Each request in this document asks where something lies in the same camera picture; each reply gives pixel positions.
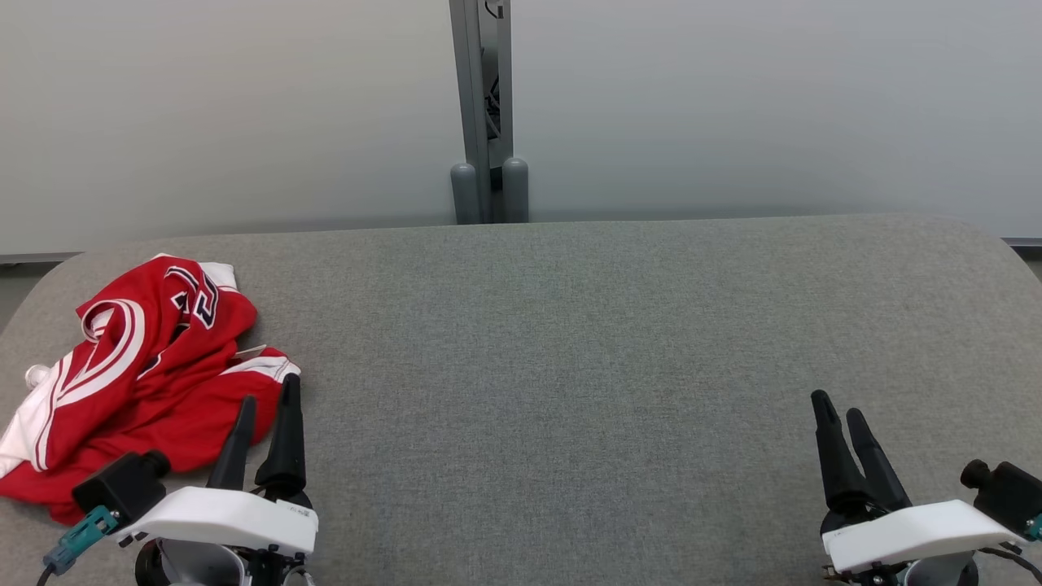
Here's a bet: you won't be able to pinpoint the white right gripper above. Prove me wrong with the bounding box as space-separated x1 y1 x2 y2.
811 391 1031 586

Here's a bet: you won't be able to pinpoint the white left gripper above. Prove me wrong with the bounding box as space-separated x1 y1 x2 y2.
114 374 318 556

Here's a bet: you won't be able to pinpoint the red white-striped shorts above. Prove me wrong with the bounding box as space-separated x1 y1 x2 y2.
0 346 302 526

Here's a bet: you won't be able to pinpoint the red white basketball jersey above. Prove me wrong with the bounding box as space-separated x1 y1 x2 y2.
0 254 260 481

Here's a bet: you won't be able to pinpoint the grey cylinder cap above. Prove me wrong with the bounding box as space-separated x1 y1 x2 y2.
451 163 481 225
502 157 530 223

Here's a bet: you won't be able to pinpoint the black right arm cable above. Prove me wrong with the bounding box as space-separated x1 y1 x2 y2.
977 544 1042 583

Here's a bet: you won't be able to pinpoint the teal left camera connector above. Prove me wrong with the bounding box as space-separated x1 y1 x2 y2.
42 505 121 577

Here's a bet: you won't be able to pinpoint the cables inside post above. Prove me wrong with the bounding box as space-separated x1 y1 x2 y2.
485 0 504 141

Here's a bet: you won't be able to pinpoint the grey metal post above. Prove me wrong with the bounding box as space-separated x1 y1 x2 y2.
449 0 514 225

